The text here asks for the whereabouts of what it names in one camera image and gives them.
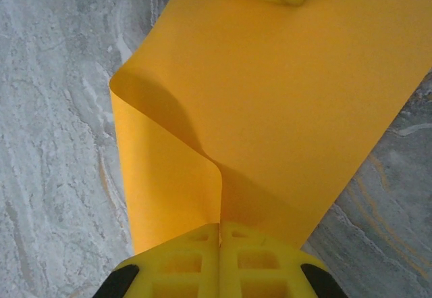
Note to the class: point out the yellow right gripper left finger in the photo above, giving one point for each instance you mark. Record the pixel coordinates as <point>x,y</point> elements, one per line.
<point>182,264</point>

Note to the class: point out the orange cloth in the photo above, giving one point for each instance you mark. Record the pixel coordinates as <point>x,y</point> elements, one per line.
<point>270,92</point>

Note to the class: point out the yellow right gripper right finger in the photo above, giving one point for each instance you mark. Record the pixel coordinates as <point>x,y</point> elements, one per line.
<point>260,264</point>

